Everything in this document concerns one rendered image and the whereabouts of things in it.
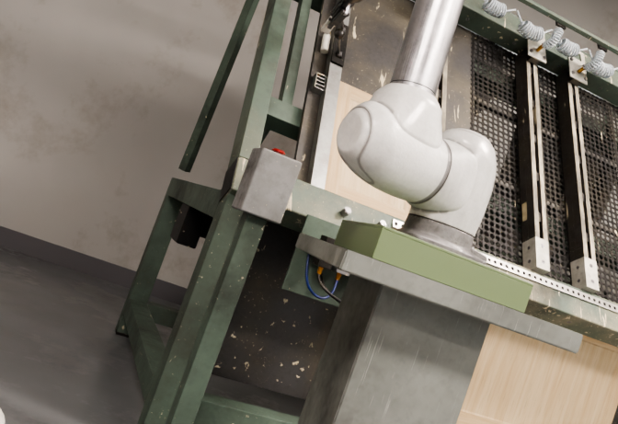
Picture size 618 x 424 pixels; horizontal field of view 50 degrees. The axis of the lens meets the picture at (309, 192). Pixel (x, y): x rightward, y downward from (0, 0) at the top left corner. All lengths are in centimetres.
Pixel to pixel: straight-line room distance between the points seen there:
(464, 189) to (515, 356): 144
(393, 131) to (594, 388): 198
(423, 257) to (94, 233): 361
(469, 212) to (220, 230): 83
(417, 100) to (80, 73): 365
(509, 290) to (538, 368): 149
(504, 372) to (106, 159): 301
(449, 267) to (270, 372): 118
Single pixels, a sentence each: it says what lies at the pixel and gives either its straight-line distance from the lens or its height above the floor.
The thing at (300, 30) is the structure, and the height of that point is 146.
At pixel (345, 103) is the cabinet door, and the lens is 239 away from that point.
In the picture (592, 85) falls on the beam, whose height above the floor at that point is 185.
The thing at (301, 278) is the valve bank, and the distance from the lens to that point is 206.
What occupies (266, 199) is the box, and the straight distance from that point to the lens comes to 180.
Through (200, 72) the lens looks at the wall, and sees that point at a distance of 475.
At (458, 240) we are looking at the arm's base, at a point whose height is 85.
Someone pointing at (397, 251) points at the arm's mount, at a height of 78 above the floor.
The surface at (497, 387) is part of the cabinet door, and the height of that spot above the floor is 44.
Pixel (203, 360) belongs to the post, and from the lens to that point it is 187.
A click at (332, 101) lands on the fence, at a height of 121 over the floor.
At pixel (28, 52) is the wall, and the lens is 487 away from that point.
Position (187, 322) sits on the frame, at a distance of 203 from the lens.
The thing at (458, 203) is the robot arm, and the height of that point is 92.
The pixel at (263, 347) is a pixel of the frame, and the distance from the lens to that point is 236.
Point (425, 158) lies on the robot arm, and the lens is 136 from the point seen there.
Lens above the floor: 75
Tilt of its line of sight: 3 degrees up
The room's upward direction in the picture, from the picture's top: 20 degrees clockwise
